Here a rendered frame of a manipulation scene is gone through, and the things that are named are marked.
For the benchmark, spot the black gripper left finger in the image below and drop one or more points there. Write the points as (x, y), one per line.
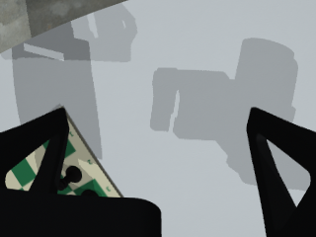
(19, 142)

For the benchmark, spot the green and cream chessboard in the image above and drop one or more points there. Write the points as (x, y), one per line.
(77, 154)

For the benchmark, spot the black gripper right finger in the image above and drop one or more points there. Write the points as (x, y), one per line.
(282, 217)

